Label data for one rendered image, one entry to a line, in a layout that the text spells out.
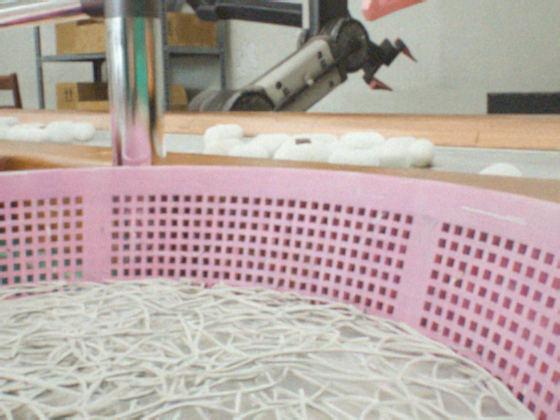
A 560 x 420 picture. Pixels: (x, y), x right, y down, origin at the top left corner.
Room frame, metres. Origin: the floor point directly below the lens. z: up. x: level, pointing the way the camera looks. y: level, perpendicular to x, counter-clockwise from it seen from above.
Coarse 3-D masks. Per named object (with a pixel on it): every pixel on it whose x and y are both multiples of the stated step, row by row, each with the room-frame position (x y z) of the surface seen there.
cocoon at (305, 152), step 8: (304, 144) 0.42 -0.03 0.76; (280, 152) 0.41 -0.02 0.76; (288, 152) 0.40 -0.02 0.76; (296, 152) 0.41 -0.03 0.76; (304, 152) 0.41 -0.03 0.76; (312, 152) 0.41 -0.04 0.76; (320, 152) 0.42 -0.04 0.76; (296, 160) 0.40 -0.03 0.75; (304, 160) 0.41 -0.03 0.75; (312, 160) 0.41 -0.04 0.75; (320, 160) 0.42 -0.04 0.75
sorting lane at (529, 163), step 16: (80, 144) 0.71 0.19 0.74; (96, 144) 0.71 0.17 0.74; (176, 144) 0.68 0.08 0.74; (192, 144) 0.68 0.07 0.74; (448, 160) 0.49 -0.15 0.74; (464, 160) 0.48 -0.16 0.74; (480, 160) 0.48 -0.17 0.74; (496, 160) 0.48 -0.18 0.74; (512, 160) 0.48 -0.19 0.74; (528, 160) 0.47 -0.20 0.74; (544, 160) 0.47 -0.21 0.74; (528, 176) 0.40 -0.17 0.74; (544, 176) 0.39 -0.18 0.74
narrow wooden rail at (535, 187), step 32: (0, 160) 0.39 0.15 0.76; (32, 160) 0.36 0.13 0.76; (64, 160) 0.34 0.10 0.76; (96, 160) 0.33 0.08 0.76; (192, 160) 0.31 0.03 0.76; (224, 160) 0.31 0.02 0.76; (256, 160) 0.30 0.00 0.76; (288, 160) 0.30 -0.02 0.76; (512, 192) 0.20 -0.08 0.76; (544, 192) 0.20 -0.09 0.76; (32, 224) 0.36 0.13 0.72; (64, 224) 0.34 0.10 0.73; (256, 224) 0.25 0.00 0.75; (448, 224) 0.20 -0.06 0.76; (384, 288) 0.21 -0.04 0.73
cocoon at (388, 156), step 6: (372, 150) 0.43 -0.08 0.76; (378, 150) 0.43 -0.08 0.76; (384, 150) 0.43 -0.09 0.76; (390, 150) 0.43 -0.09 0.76; (396, 150) 0.43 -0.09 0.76; (402, 150) 0.43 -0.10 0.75; (408, 150) 0.43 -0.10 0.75; (378, 156) 0.42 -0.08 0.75; (384, 156) 0.42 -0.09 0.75; (390, 156) 0.42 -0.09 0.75; (396, 156) 0.42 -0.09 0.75; (402, 156) 0.42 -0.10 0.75; (408, 156) 0.42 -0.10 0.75; (384, 162) 0.42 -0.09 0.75; (390, 162) 0.42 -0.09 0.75; (396, 162) 0.42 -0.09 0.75; (402, 162) 0.42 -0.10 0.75; (408, 162) 0.42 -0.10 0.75
